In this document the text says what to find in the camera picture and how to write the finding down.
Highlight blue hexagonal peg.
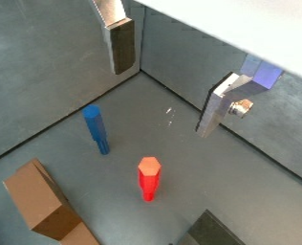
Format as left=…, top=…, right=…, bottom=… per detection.
left=82, top=104, right=110, bottom=155

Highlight brown T-shaped block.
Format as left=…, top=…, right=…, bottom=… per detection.
left=4, top=159, right=102, bottom=245

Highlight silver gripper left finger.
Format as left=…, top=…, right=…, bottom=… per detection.
left=90, top=0, right=137, bottom=75

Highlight black block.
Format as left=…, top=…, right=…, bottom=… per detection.
left=177, top=210, right=246, bottom=245

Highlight red hexagonal peg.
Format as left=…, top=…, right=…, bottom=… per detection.
left=138, top=157, right=162, bottom=202

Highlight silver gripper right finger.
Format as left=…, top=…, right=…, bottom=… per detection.
left=197, top=55, right=285, bottom=138

